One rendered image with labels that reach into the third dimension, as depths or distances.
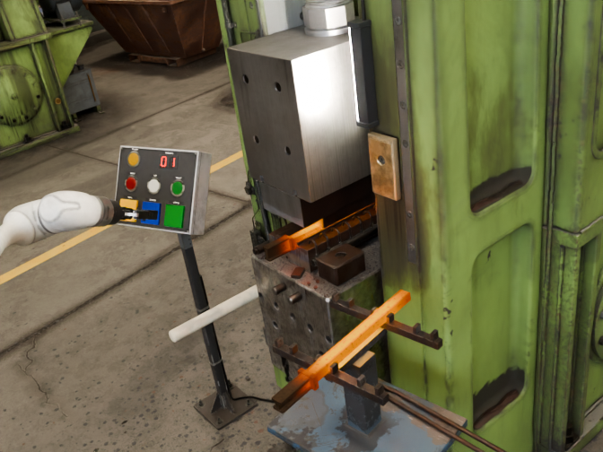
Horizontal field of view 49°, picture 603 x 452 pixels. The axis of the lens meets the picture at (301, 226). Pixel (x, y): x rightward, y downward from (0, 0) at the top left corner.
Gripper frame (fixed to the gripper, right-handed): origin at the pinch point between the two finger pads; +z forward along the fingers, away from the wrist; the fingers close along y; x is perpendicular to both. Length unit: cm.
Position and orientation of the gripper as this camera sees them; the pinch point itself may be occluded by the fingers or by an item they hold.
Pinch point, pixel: (148, 214)
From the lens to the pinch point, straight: 218.5
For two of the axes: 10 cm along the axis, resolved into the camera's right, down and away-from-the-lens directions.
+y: 8.9, 1.1, -4.4
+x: 1.1, -9.9, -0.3
